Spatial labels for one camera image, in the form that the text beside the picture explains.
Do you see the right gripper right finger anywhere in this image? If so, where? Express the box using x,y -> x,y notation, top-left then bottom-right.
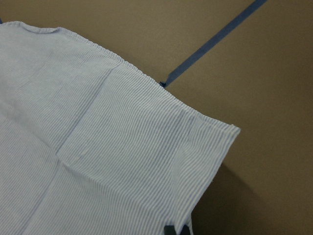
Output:
180,225 -> 191,235

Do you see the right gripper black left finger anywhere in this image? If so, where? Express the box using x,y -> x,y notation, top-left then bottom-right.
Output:
164,225 -> 177,235

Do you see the light blue striped shirt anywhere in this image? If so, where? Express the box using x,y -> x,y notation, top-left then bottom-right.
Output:
0,22 -> 240,235

